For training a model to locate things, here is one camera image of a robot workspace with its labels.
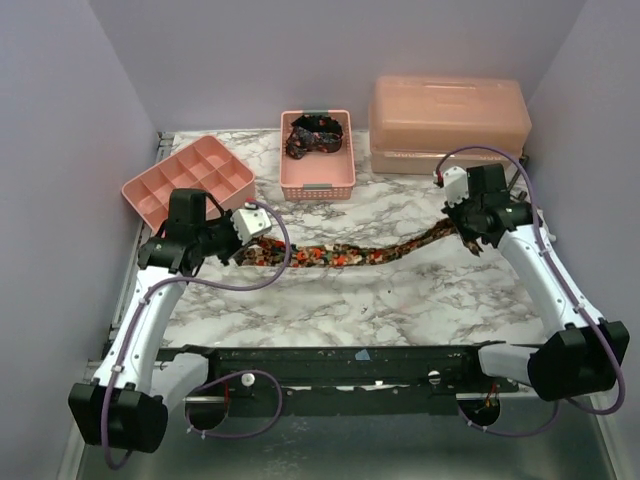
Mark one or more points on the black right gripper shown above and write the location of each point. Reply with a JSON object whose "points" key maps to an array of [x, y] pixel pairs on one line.
{"points": [[463, 220]]}

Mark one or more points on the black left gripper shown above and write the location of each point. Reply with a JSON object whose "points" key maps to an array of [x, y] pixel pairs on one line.
{"points": [[238, 245]]}

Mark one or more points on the colourful faces patterned tie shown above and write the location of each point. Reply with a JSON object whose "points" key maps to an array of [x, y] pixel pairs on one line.
{"points": [[270, 252]]}

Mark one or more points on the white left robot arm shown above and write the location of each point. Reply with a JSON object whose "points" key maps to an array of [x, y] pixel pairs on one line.
{"points": [[117, 407]]}

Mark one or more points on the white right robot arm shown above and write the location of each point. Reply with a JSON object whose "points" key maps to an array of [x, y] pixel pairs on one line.
{"points": [[583, 352]]}

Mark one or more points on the pink divided organizer tray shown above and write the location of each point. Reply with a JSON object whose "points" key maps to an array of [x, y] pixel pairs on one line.
{"points": [[204, 164]]}

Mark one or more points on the large pink storage box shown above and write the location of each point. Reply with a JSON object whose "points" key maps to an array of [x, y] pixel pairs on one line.
{"points": [[415, 120]]}

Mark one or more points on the pink plastic basket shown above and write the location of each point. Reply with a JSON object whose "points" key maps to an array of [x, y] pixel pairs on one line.
{"points": [[318, 176]]}

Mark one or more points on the dark floral tie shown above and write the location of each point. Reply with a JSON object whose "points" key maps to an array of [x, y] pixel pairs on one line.
{"points": [[314, 133]]}

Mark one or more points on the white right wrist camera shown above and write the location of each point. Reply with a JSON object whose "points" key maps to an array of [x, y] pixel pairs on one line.
{"points": [[455, 184]]}

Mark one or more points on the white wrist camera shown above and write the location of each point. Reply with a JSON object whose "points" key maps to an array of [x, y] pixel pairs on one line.
{"points": [[455, 184], [251, 223]]}

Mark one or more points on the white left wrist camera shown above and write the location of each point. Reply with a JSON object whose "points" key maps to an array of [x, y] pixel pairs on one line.
{"points": [[251, 223]]}

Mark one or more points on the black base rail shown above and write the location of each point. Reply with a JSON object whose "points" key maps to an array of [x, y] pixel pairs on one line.
{"points": [[343, 381]]}

